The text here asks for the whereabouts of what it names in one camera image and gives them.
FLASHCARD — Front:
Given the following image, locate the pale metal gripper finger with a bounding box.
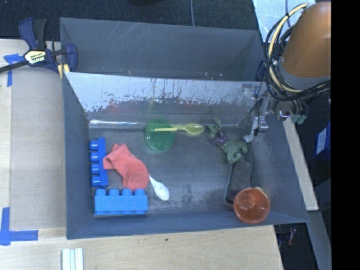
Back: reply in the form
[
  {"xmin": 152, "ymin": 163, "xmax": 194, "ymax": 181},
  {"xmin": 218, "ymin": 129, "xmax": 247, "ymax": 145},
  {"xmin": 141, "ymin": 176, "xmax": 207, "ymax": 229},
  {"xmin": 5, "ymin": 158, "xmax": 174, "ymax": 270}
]
[
  {"xmin": 255, "ymin": 115, "xmax": 270, "ymax": 137},
  {"xmin": 242, "ymin": 116, "xmax": 259, "ymax": 143}
]

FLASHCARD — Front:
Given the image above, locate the green and purple toy figure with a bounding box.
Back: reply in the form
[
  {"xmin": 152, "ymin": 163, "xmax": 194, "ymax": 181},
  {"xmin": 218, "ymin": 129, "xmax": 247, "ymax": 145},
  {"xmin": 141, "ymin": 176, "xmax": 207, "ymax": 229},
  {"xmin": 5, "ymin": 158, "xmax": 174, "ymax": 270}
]
[{"xmin": 207, "ymin": 116, "xmax": 249, "ymax": 165}]

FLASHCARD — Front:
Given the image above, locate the dark grey sponge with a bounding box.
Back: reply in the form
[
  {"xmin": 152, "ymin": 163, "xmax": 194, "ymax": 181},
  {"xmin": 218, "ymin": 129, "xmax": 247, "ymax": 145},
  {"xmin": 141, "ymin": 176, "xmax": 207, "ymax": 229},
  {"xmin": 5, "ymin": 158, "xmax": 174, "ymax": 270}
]
[{"xmin": 224, "ymin": 159, "xmax": 254, "ymax": 208}]

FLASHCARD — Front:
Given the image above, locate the yellow-green plastic spoon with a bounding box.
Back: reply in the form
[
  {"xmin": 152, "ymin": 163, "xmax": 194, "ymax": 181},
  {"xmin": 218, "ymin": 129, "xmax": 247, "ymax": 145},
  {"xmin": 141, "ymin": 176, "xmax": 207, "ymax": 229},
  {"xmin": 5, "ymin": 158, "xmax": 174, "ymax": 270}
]
[{"xmin": 154, "ymin": 123, "xmax": 205, "ymax": 136}]

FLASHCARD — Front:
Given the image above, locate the grey metal bin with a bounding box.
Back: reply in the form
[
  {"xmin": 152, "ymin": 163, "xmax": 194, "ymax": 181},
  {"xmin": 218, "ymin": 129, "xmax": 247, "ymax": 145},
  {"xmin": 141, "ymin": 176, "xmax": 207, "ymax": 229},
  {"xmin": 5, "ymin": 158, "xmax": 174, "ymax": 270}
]
[{"xmin": 59, "ymin": 17, "xmax": 311, "ymax": 240}]

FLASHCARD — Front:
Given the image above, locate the orange clear plastic cup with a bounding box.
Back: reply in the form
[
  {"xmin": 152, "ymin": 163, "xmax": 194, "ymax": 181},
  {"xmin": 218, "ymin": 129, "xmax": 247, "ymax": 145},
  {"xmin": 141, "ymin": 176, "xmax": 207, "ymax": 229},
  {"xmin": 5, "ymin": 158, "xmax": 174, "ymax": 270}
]
[{"xmin": 233, "ymin": 187, "xmax": 271, "ymax": 225}]

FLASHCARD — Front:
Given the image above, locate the green clear round lid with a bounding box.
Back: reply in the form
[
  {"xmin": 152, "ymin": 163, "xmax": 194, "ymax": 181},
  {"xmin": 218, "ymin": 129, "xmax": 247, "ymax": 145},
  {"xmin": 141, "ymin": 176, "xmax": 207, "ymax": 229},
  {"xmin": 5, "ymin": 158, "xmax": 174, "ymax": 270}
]
[{"xmin": 145, "ymin": 118, "xmax": 176, "ymax": 154}]

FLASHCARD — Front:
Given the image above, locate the white plastic spoon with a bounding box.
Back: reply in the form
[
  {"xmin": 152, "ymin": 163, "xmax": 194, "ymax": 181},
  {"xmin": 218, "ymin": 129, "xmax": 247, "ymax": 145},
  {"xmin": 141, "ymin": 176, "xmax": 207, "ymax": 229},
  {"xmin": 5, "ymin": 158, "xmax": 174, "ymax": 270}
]
[{"xmin": 148, "ymin": 174, "xmax": 171, "ymax": 202}]

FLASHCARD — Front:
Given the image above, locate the pink cloth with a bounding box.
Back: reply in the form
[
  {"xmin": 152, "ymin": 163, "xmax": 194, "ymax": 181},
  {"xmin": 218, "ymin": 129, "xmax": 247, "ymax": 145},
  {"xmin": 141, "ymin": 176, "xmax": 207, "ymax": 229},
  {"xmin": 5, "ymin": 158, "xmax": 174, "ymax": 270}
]
[{"xmin": 102, "ymin": 143, "xmax": 150, "ymax": 192}]

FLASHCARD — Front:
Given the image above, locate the thick blue toy brick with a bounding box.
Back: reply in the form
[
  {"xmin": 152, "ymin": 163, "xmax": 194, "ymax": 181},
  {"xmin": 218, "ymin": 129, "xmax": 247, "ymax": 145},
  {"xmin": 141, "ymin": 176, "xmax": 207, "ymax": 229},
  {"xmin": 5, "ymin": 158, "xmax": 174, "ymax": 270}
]
[{"xmin": 93, "ymin": 187, "xmax": 149, "ymax": 216}]

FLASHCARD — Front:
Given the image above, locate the thin blue toy brick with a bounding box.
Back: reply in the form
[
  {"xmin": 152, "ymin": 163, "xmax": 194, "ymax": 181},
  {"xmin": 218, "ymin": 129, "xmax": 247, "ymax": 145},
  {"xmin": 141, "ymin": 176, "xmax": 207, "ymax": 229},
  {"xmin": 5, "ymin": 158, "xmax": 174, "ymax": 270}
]
[{"xmin": 89, "ymin": 137, "xmax": 109, "ymax": 188}]

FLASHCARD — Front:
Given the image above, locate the black cylinder on white bracket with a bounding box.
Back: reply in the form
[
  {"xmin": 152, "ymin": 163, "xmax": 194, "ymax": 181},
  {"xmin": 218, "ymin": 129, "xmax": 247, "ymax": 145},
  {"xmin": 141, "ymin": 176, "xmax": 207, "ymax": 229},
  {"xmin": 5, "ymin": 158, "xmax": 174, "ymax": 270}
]
[{"xmin": 277, "ymin": 107, "xmax": 291, "ymax": 122}]

